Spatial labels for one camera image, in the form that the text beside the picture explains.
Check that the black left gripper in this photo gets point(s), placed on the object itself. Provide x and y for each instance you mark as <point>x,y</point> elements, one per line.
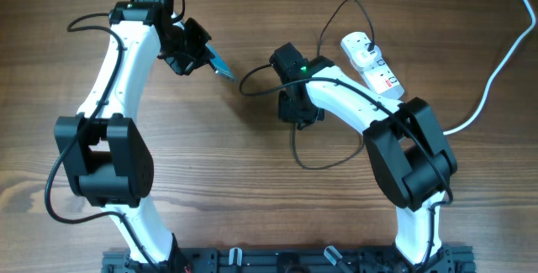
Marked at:
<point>201,54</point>

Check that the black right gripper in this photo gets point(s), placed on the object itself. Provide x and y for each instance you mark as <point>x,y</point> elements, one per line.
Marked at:
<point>285,112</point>

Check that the teal Galaxy smartphone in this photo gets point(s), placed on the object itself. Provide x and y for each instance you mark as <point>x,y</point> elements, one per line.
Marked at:
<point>219,66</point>

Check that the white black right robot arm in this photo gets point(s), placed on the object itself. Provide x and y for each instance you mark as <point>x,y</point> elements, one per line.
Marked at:
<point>410,157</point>

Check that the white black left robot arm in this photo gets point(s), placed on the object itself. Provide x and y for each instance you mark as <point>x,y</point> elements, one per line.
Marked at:
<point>102,152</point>

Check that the white USB charger plug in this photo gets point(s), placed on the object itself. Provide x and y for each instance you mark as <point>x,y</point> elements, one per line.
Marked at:
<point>364,60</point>

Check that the white power strip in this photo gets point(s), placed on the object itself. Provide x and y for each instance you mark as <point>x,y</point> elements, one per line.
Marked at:
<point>380,79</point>

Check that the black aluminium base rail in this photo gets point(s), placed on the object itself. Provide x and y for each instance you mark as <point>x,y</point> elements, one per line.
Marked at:
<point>365,259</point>

